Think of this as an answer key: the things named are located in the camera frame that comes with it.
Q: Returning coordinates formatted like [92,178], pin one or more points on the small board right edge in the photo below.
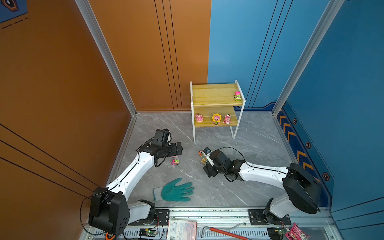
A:
[276,234]

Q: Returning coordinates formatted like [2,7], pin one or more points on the pink yellow flower toy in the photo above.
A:
[216,119]

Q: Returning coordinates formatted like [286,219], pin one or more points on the pink snack packet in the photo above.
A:
[296,233]

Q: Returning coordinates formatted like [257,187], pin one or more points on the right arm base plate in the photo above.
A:
[258,217]

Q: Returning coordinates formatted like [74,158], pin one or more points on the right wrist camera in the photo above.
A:
[207,154]

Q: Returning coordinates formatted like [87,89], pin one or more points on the pink green toy vehicle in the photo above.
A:
[238,96]

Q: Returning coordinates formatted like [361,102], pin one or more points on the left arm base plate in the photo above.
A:
[161,215]

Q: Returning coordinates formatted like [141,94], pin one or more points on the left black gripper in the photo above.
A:
[174,151]

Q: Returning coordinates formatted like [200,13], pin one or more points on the green rubber work glove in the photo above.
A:
[172,192]

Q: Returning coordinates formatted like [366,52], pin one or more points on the red handled hex wrench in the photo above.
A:
[222,232]

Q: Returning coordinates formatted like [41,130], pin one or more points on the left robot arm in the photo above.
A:
[109,209]

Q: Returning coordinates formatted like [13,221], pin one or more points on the green orange toy truck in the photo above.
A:
[204,161]

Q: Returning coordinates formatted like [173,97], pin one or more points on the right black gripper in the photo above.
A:
[208,169]

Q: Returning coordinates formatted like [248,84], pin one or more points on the plastic bag with papers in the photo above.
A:
[181,230]

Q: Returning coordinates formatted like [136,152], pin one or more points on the pink strawberry bear toy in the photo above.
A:
[227,119]

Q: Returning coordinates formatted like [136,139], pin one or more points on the orange tape measure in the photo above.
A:
[109,236]

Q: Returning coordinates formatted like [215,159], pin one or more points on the yellow wooden two-tier shelf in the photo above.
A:
[209,99]

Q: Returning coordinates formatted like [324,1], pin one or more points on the pink green toy car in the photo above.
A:
[175,162]

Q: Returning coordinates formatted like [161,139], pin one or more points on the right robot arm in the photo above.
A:
[302,190]

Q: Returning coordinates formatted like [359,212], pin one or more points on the pink bear toy yellow base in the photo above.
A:
[199,118]

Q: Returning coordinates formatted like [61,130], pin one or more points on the green circuit board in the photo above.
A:
[148,233]

